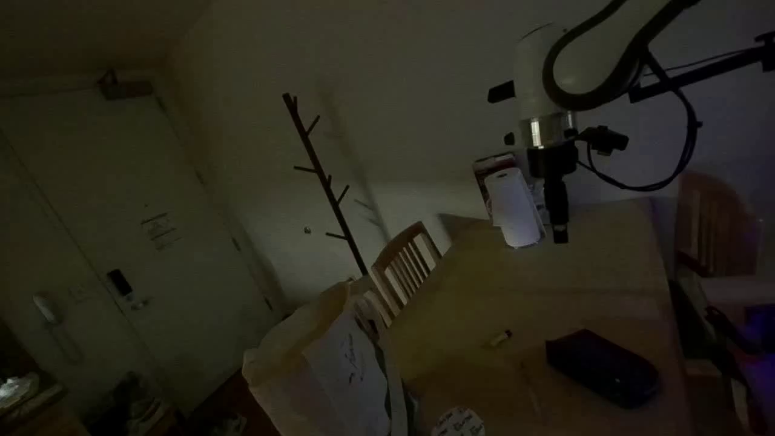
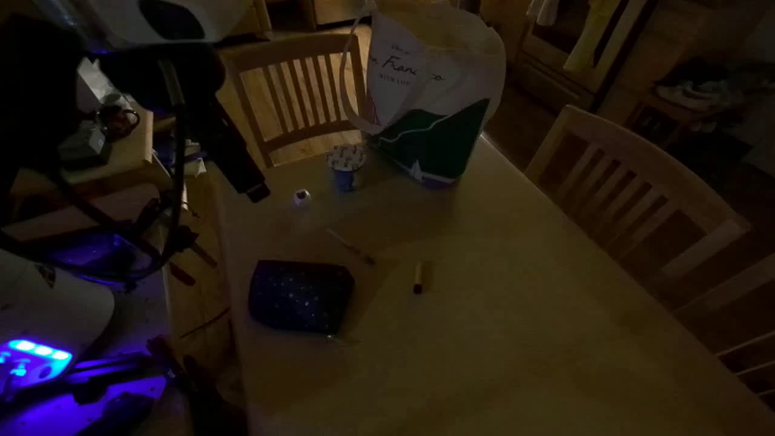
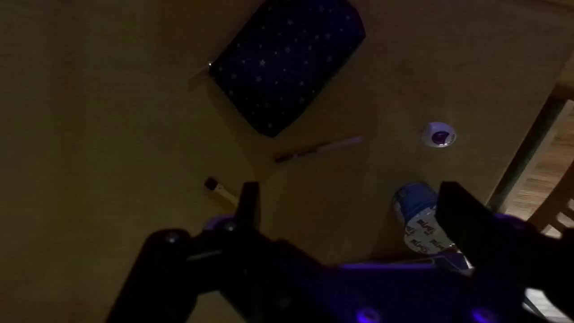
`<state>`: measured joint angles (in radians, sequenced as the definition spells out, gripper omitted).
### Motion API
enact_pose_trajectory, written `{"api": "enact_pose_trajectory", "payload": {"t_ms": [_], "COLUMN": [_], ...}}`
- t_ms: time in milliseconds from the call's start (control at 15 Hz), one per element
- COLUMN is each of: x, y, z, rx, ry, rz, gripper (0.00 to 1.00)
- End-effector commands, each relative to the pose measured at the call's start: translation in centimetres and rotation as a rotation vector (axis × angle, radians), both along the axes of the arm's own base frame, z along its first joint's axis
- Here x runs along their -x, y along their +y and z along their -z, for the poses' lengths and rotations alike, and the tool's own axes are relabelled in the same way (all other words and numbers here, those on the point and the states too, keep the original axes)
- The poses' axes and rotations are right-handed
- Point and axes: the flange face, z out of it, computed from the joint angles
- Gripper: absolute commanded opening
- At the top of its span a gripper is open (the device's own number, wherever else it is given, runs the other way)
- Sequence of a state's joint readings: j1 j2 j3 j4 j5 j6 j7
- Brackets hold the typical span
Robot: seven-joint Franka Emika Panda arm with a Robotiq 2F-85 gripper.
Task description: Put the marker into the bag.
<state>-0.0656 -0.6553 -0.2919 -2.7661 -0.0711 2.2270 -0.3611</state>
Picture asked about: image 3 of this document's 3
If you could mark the white marker with black cap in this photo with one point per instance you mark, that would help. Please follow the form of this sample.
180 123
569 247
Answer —
221 191

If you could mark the wooden chair at table end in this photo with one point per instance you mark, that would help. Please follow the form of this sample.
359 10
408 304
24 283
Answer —
555 216

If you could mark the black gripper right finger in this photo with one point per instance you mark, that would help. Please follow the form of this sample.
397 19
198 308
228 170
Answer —
508 258

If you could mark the dark star-patterned pouch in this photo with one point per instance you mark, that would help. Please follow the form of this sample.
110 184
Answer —
284 57

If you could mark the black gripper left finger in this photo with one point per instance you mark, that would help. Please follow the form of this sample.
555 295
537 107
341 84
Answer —
248 211

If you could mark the thin pen on table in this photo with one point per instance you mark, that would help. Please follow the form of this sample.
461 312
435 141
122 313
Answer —
318 148

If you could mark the blue lidded cup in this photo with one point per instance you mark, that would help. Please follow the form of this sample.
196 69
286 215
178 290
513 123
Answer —
415 206

